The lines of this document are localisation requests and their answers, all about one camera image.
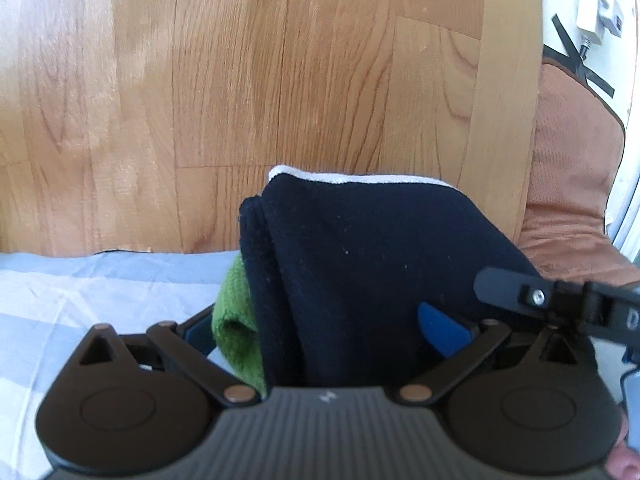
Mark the black tape cross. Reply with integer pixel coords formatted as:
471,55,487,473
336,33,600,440
542,14,615,98

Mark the person's hand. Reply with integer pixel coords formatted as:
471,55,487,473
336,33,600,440
605,408,640,480

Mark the brown seat cushion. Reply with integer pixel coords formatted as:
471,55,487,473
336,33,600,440
518,58,639,288

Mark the green black knit sweater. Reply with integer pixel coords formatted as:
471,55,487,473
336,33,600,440
213,166,541,392

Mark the striped bed sheet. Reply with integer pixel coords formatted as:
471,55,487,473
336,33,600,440
1,252,235,479

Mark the white power strip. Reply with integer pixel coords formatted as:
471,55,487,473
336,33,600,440
576,0,624,46

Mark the wooden headboard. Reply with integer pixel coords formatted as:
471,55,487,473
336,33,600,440
1,0,542,257

